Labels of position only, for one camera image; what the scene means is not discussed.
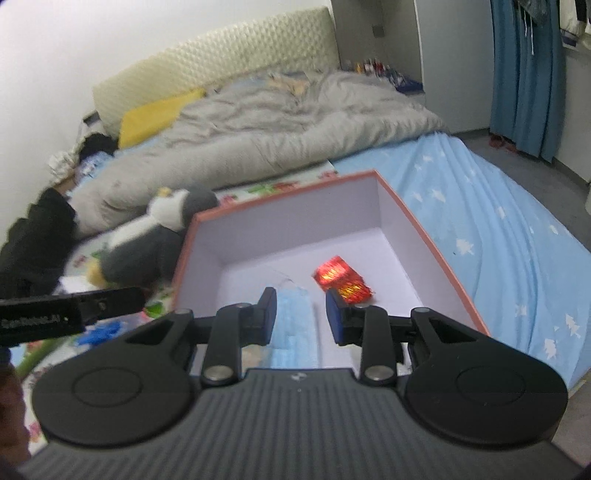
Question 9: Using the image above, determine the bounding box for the person's left forearm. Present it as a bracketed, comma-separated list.
[0, 355, 33, 462]

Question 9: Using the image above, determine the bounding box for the cream quilted headboard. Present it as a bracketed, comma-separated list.
[92, 7, 342, 137]

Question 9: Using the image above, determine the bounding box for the grey penguin plush toy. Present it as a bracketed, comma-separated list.
[88, 186, 220, 287]

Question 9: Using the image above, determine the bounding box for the blue face mask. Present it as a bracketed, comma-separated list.
[267, 285, 319, 369]

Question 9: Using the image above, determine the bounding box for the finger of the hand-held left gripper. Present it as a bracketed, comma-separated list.
[76, 286, 145, 325]

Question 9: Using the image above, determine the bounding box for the red foil packet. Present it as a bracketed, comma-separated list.
[312, 255, 376, 305]

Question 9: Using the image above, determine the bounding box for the black clothing pile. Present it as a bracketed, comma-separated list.
[0, 133, 118, 301]

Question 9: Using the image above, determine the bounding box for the hanging white jacket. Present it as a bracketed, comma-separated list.
[558, 0, 591, 49]

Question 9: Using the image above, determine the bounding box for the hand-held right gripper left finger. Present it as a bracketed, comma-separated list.
[122, 286, 279, 386]

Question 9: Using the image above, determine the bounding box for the row of small bottles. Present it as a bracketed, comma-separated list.
[355, 58, 423, 90]

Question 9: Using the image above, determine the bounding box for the yellow pillow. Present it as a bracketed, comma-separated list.
[117, 88, 206, 149]

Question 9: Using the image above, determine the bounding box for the crumpled white cloth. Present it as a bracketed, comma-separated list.
[46, 138, 86, 178]

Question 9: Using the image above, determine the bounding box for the blue white printed packet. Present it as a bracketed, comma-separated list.
[76, 152, 109, 176]

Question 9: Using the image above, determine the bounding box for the grey wardrobe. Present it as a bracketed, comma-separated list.
[330, 0, 497, 134]

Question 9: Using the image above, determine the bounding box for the blue curtain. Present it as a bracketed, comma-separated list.
[488, 0, 571, 163]

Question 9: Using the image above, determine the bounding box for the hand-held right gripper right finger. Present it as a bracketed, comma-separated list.
[324, 290, 483, 387]

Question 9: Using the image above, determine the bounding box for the orange cardboard box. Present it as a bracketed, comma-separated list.
[172, 169, 491, 370]

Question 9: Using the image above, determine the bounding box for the grey duvet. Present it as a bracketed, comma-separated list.
[69, 69, 451, 236]

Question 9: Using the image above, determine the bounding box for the blue plastic bag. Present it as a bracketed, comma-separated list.
[76, 318, 127, 347]

